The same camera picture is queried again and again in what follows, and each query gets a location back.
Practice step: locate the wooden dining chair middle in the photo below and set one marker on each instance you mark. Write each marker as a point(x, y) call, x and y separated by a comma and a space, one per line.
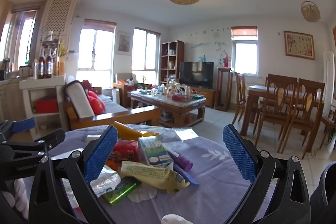
point(279, 98)

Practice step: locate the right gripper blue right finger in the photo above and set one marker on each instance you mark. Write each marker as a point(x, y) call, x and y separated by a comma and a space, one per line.
point(244, 161)

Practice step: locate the orange yellow box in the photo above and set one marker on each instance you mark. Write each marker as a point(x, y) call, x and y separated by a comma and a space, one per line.
point(128, 133)

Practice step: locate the left white gloved hand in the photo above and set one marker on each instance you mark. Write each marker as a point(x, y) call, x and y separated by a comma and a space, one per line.
point(18, 198)

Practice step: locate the red box on shelf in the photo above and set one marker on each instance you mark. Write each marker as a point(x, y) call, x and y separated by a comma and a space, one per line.
point(46, 105)

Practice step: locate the green white carton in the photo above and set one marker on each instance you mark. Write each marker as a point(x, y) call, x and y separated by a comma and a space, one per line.
point(151, 152)

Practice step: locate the small framed flower picture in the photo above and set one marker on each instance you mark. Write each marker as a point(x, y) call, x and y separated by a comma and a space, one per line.
point(124, 43)

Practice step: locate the tall wooden plant stand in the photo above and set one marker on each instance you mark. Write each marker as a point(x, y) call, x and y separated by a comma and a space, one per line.
point(223, 89)

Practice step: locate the yellow snack wrapper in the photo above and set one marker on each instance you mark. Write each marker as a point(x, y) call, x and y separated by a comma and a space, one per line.
point(160, 178)

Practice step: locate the wooden dining chair near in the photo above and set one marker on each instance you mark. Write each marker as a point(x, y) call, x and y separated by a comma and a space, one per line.
point(306, 96)

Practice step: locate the wooden dining chair far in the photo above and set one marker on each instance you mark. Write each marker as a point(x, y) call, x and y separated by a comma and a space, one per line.
point(240, 96)

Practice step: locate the wooden sofa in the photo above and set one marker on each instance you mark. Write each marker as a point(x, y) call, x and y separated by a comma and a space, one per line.
point(91, 108)

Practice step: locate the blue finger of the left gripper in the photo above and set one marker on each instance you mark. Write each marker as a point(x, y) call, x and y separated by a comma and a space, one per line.
point(23, 125)

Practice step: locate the wooden coffee table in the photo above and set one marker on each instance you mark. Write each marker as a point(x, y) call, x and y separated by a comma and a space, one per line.
point(184, 114)

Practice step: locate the brown glass bottle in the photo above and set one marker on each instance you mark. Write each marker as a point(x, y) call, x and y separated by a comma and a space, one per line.
point(41, 64)
point(48, 64)

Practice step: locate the red cushion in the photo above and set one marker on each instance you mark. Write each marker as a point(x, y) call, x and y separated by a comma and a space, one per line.
point(96, 103)

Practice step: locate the purple tube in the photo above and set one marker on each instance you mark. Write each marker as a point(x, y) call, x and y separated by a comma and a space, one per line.
point(180, 160)

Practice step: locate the wooden dining chair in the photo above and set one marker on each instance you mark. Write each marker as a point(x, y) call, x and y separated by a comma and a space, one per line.
point(240, 96)
point(306, 96)
point(279, 98)

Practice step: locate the white side shelf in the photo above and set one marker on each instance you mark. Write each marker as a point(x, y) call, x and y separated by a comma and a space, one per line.
point(36, 89)

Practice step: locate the red snack box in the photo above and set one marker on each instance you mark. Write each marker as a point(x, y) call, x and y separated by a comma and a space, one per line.
point(124, 150)

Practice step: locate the framed floral painting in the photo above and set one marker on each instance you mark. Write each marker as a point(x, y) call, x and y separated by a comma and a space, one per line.
point(299, 45)

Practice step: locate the wooden bookshelf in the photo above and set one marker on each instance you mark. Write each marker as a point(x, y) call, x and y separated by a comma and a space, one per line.
point(171, 55)

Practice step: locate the black flat television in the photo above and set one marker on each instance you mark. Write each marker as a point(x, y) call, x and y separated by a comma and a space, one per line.
point(199, 74)

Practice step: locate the black trash bin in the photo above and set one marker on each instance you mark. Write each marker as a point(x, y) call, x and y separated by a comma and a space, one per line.
point(322, 201)

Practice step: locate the crumpled clear plastic wrapper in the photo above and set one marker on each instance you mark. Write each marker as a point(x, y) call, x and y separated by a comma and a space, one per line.
point(107, 181)

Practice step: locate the green gum pack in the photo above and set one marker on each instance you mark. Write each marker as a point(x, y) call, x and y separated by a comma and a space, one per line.
point(122, 190)

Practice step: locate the wooden tv cabinet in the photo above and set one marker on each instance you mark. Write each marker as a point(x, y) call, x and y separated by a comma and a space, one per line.
point(209, 95)

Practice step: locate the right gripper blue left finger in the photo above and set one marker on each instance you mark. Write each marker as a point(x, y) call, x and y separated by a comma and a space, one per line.
point(97, 152)

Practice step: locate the crystal pendant lamp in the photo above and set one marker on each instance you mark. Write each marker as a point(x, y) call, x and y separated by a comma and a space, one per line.
point(310, 11)

